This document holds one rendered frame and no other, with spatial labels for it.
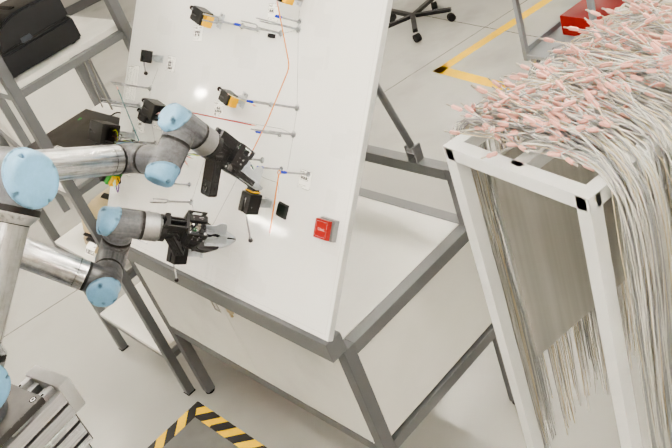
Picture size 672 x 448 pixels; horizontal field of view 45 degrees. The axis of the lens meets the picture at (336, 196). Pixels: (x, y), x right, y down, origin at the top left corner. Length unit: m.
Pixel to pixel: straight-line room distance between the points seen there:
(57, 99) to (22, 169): 3.56
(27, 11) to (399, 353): 1.64
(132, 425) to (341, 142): 1.87
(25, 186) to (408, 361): 1.20
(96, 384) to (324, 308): 1.94
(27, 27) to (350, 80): 1.26
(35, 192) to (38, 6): 1.33
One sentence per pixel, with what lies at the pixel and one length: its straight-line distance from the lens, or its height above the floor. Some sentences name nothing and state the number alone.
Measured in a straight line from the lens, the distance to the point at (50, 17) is 2.97.
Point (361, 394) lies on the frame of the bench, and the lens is 2.27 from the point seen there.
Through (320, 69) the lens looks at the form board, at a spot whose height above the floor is 1.40.
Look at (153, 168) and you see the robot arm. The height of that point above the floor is 1.42.
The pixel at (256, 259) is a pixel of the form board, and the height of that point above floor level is 0.97.
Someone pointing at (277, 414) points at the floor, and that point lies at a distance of 3.26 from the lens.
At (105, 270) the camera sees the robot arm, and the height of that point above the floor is 1.23.
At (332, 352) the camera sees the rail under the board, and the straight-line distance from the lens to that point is 2.13.
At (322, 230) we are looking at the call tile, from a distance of 2.06.
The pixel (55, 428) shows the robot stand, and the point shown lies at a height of 1.04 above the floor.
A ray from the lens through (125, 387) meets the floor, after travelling 3.76.
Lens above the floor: 2.24
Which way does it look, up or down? 31 degrees down
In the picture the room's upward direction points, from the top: 21 degrees counter-clockwise
